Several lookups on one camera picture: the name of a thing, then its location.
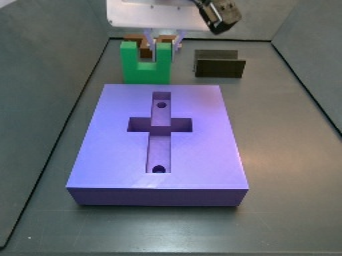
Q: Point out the brown T-shaped block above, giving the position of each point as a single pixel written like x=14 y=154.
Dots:
x=142 y=46

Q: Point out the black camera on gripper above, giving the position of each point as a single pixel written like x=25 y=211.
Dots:
x=219 y=14

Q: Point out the purple board with cross slot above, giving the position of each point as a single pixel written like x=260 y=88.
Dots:
x=158 y=149

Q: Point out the green U-shaped block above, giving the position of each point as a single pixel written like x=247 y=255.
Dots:
x=145 y=72

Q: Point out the black angle bracket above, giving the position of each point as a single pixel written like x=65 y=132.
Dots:
x=217 y=64

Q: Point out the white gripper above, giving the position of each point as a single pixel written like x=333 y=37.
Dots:
x=154 y=14

